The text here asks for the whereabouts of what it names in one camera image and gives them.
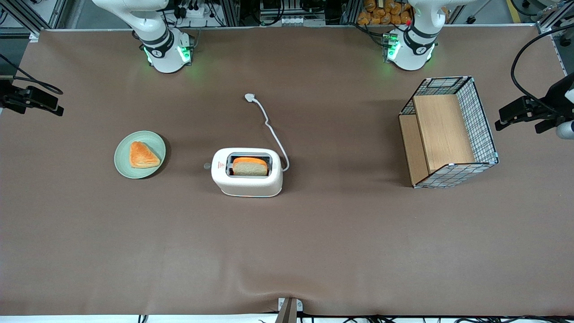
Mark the white power strip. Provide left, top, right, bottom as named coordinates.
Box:
left=176, top=0, right=212, bottom=18

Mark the white two-slot toaster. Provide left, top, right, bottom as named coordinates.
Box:
left=211, top=148, right=284, bottom=198

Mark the orange triangular pastry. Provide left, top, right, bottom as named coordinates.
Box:
left=129, top=141, right=161, bottom=169

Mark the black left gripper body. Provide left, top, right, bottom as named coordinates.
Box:
left=544, top=73, right=574, bottom=122

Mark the wooden shelf insert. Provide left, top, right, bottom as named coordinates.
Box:
left=399, top=94, right=476, bottom=186

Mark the pale green round plate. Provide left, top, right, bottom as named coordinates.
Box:
left=114, top=131, right=167, bottom=179

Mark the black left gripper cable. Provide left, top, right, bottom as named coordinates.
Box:
left=511, top=22, right=574, bottom=113

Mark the white power cord with plug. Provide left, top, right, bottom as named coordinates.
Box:
left=244, top=93, right=290, bottom=173

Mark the bread slice with orange crust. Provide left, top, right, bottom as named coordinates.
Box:
left=232, top=157, right=269, bottom=177

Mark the bag of bread rolls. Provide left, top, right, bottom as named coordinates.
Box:
left=357, top=0, right=413, bottom=26

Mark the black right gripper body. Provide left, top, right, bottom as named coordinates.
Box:
left=0, top=80, right=22, bottom=113

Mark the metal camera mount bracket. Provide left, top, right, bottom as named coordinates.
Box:
left=274, top=297, right=304, bottom=323

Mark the wire mesh basket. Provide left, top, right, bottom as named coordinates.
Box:
left=399, top=76, right=500, bottom=189

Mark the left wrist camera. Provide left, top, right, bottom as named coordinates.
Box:
left=555, top=119, right=574, bottom=140

